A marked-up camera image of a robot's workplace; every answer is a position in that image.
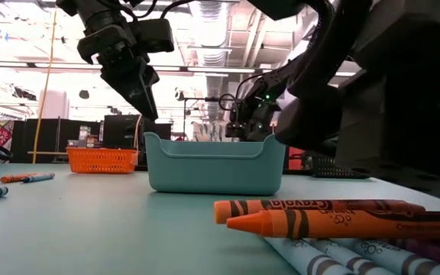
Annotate yellow cable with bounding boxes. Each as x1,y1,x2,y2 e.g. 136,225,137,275
31,9,58,164
133,113,144,150

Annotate black plastic basket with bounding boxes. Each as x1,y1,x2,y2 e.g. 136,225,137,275
310,154,370,180

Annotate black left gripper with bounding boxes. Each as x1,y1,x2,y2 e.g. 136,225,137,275
76,24,161,122

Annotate ribbed silver air duct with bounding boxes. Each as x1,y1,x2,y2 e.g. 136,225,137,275
189,0,231,115

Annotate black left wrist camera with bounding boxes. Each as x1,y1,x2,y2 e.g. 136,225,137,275
129,18,176,55

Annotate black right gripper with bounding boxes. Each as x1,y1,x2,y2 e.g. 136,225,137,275
228,99,283,144

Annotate stacked small boxes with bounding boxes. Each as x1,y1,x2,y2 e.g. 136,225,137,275
76,125,103,150

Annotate orange crayon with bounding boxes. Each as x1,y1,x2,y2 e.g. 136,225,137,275
214,199,427,225
226,209,440,241
0,173,37,184

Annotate large black monitor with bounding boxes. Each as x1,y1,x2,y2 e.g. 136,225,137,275
102,113,157,150

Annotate linear ceiling light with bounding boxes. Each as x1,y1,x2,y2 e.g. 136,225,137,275
151,65,185,73
187,66,257,74

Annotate white patterned cloth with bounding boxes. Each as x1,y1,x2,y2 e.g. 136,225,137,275
192,121,229,142

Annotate red cloth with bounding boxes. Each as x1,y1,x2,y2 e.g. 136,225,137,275
287,147,306,171

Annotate orange plastic basket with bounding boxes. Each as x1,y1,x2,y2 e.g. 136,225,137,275
66,147,140,175

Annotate black partition panel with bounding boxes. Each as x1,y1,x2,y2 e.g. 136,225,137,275
11,118,102,164

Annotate clear centre tray with screws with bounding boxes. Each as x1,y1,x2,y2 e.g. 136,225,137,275
143,131,286,196

